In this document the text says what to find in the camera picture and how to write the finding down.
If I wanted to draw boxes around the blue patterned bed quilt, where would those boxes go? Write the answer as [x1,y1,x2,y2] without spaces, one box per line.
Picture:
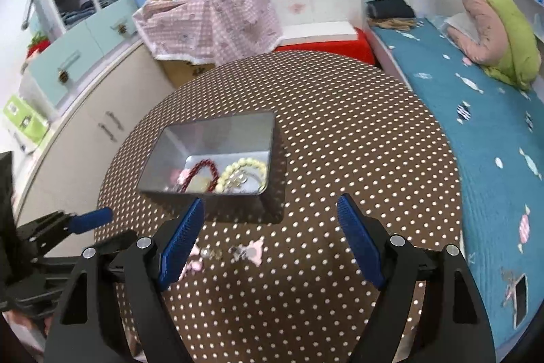
[372,16,544,340]

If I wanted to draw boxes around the red bead bracelet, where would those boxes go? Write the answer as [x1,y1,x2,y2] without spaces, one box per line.
[181,160,221,193]

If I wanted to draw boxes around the red box with white lid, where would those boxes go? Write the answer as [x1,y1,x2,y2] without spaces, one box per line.
[274,22,377,66]

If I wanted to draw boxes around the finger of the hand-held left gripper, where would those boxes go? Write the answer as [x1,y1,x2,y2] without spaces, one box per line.
[15,208,114,249]
[25,230,139,283]

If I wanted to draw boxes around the pink checked cloth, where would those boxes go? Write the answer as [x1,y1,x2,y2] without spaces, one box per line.
[133,0,283,66]

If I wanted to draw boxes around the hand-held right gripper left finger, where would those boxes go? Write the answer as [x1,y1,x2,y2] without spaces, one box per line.
[42,197,207,363]

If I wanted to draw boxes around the beige cabinet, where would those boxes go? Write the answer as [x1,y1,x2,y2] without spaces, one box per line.
[11,37,177,249]

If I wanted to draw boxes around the white open book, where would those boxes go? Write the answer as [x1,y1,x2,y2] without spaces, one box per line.
[442,12,472,36]

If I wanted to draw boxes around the red plush ornament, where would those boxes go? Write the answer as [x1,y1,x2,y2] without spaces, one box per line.
[26,30,52,57]

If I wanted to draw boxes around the dark folded clothes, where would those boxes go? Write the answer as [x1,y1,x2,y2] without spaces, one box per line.
[366,0,416,20]

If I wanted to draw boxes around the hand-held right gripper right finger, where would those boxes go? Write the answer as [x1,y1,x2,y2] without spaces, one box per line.
[337,194,498,363]

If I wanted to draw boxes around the cardboard box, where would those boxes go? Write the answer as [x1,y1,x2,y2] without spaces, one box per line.
[157,57,217,88]

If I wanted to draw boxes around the black rectangular phone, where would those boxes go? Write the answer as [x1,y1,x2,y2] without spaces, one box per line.
[512,274,530,330]

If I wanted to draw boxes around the cream pearl bracelet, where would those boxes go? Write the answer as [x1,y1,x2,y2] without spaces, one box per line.
[215,158,269,194]

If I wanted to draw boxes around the tan folded clothes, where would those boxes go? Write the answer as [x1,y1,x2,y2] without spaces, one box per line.
[368,18,419,31]

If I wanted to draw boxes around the light blue drawer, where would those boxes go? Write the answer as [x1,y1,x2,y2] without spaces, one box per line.
[85,0,143,57]
[28,20,100,109]

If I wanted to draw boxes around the pink and green pillow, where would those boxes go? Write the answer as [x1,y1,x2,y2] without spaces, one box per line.
[476,0,542,92]

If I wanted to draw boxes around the green box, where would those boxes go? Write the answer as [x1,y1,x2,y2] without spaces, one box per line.
[2,93,49,145]

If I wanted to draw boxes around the brown polka dot tablecloth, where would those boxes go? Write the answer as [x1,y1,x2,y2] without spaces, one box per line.
[94,50,464,363]

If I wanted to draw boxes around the grey metal tin box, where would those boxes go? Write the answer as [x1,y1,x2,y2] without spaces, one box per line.
[137,111,287,224]

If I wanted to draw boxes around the folded blue jeans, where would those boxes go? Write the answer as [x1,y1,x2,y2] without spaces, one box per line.
[59,0,96,26]

